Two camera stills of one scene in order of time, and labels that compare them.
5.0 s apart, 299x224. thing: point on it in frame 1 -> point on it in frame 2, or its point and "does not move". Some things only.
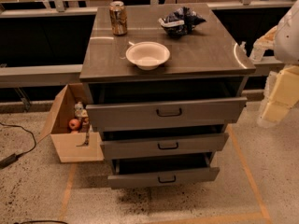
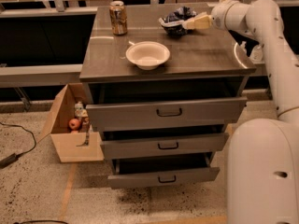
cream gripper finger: (282, 98) -> (202, 14)
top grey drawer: (133, 116) does not move
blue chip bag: (180, 21) does not move
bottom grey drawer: (165, 176) does not move
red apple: (74, 123) does not move
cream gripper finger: (285, 90) -> (199, 21)
